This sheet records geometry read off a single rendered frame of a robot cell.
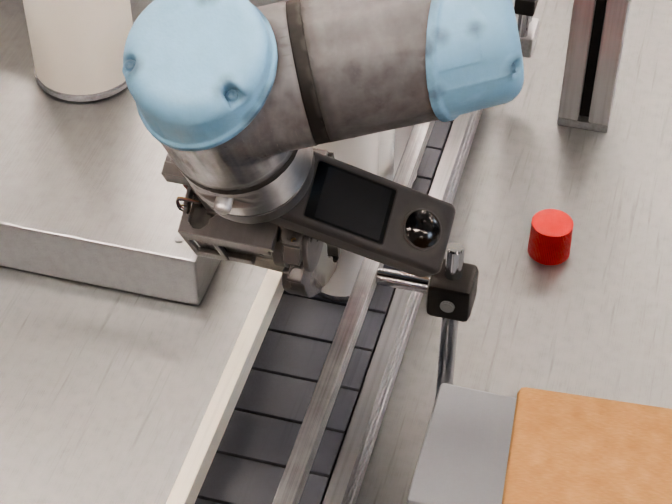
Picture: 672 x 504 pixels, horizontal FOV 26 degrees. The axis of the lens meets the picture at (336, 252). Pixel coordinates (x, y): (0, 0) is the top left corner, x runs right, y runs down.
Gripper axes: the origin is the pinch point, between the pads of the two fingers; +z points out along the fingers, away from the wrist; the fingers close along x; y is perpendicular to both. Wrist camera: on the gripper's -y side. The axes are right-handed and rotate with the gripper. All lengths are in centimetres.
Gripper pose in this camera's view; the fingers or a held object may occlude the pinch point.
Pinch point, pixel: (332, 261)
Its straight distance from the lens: 102.4
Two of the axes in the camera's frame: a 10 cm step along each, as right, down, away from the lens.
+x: -2.3, 9.4, -2.5
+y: -9.6, -1.9, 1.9
